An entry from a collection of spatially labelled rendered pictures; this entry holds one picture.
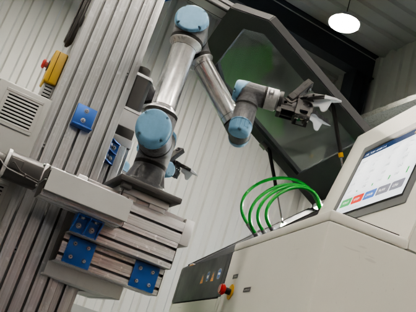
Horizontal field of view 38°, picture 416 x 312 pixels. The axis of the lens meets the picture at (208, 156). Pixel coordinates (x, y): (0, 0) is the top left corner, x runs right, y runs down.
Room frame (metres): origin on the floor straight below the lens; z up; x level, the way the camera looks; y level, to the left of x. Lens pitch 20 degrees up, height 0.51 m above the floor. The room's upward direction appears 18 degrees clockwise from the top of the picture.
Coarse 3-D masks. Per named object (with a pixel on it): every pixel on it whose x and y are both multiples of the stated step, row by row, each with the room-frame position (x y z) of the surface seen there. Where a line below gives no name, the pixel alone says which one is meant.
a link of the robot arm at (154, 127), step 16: (176, 16) 1.82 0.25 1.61; (192, 16) 1.81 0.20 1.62; (176, 32) 1.83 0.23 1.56; (192, 32) 1.82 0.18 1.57; (176, 48) 1.84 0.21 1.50; (192, 48) 1.85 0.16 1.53; (176, 64) 1.84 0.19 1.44; (160, 80) 1.86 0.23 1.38; (176, 80) 1.84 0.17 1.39; (160, 96) 1.84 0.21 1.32; (176, 96) 1.85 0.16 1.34; (144, 112) 1.82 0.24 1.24; (160, 112) 1.81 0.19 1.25; (144, 128) 1.82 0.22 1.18; (160, 128) 1.81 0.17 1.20; (144, 144) 1.85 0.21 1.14; (160, 144) 1.84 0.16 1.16
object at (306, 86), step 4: (308, 80) 1.84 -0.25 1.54; (304, 84) 1.84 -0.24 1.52; (308, 84) 1.84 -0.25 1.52; (312, 84) 1.84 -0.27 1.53; (300, 88) 1.83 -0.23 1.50; (304, 88) 1.83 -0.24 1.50; (308, 88) 1.85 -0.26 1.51; (312, 88) 1.86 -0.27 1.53; (292, 92) 1.83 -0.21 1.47; (296, 92) 1.83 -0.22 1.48; (300, 92) 1.83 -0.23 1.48; (304, 92) 1.85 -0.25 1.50; (288, 96) 1.83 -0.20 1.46; (292, 96) 1.83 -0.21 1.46; (296, 96) 1.83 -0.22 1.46; (292, 100) 1.83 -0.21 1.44
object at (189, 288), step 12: (204, 264) 2.41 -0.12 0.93; (216, 264) 2.25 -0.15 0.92; (192, 276) 2.55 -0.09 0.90; (204, 276) 2.36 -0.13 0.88; (216, 276) 2.20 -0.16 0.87; (180, 288) 2.68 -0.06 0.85; (192, 288) 2.49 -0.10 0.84; (204, 288) 2.31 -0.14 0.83; (216, 288) 2.16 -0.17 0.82; (180, 300) 2.62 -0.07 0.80; (192, 300) 2.45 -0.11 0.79
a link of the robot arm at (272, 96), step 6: (270, 90) 1.82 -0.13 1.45; (276, 90) 1.82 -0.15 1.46; (270, 96) 1.82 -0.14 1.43; (276, 96) 1.82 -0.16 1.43; (264, 102) 1.83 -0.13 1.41; (270, 102) 1.83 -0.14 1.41; (276, 102) 1.83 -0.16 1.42; (264, 108) 1.86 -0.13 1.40; (270, 108) 1.85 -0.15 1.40; (276, 108) 1.85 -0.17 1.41
